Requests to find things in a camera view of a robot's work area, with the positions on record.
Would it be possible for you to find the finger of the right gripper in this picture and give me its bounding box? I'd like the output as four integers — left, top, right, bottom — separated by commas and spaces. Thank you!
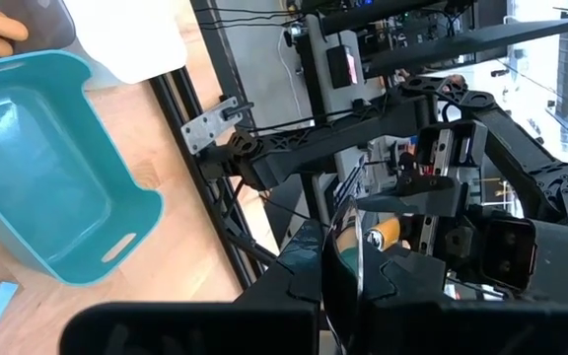
357, 175, 467, 218

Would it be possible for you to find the black metal table frame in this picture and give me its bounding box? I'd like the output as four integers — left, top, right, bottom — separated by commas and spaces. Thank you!
150, 66, 278, 292

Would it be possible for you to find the black power adapter box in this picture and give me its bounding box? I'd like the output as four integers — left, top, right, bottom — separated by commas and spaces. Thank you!
325, 44, 359, 90

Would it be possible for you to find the grey translucent plastic bin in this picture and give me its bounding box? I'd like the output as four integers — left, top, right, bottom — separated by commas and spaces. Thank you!
0, 0, 77, 65

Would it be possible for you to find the teal plastic bin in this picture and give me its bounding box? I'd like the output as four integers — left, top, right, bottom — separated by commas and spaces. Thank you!
0, 48, 166, 287

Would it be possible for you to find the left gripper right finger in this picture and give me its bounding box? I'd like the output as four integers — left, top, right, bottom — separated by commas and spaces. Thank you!
357, 246, 568, 355

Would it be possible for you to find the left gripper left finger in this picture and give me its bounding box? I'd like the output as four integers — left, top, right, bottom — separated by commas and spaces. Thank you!
59, 219, 325, 355

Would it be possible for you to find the silver metal bracket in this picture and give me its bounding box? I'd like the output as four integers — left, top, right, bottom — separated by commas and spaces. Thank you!
179, 96, 255, 155

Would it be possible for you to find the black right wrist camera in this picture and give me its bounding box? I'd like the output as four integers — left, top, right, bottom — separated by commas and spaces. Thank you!
480, 216, 568, 303

